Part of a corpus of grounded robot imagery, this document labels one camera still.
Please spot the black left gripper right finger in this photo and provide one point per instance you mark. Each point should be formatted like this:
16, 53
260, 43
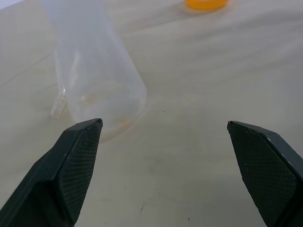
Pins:
267, 175

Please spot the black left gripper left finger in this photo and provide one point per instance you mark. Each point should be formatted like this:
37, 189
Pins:
47, 179

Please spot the clear flask with orange liquid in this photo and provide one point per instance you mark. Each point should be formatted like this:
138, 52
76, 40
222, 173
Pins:
94, 71
204, 3

